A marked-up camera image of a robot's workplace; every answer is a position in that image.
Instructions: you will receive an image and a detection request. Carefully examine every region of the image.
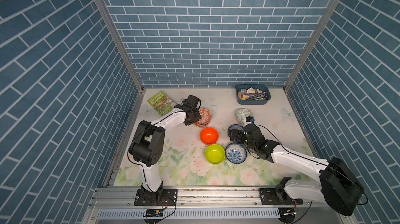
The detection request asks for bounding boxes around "orange geometric patterned bowl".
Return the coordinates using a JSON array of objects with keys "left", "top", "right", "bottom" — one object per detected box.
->
[{"left": 195, "top": 108, "right": 212, "bottom": 127}]

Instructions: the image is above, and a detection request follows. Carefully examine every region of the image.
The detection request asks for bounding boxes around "blue floral bowl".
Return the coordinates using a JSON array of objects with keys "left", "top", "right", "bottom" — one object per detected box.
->
[
  {"left": 225, "top": 143, "right": 248, "bottom": 164},
  {"left": 227, "top": 124, "right": 243, "bottom": 138}
]

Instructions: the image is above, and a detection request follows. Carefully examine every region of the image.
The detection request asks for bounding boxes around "green patterned bowl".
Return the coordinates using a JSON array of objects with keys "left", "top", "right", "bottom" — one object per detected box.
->
[{"left": 235, "top": 108, "right": 254, "bottom": 125}]

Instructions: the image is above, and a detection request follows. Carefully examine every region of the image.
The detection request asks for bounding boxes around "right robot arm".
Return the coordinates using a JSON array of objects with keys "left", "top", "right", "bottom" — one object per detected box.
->
[{"left": 228, "top": 124, "right": 364, "bottom": 216}]

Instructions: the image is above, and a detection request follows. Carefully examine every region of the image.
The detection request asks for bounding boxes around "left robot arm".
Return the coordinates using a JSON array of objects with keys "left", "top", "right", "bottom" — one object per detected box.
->
[{"left": 127, "top": 95, "right": 201, "bottom": 206}]

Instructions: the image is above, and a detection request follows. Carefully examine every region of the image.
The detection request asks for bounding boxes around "green paperback book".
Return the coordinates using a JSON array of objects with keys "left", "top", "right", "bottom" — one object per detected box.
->
[{"left": 147, "top": 91, "right": 176, "bottom": 116}]

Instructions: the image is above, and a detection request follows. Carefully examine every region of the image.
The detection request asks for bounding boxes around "plain orange bowl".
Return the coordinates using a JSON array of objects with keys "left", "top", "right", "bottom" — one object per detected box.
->
[{"left": 200, "top": 127, "right": 219, "bottom": 146}]

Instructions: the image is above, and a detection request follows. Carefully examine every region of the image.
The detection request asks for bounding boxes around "lime green bowl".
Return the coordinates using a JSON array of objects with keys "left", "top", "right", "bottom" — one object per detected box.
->
[{"left": 204, "top": 144, "right": 225, "bottom": 165}]

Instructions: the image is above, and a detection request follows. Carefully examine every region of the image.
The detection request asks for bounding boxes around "teal plastic bin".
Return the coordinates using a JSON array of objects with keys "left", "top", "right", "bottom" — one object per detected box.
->
[{"left": 235, "top": 84, "right": 271, "bottom": 105}]

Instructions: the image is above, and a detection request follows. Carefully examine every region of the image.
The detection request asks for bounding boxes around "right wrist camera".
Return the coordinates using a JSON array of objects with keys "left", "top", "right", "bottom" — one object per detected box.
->
[{"left": 245, "top": 116, "right": 254, "bottom": 124}]

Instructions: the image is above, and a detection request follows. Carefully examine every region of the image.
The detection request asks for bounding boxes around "metal mounting rail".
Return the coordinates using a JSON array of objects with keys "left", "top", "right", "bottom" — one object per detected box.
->
[{"left": 83, "top": 187, "right": 356, "bottom": 224}]

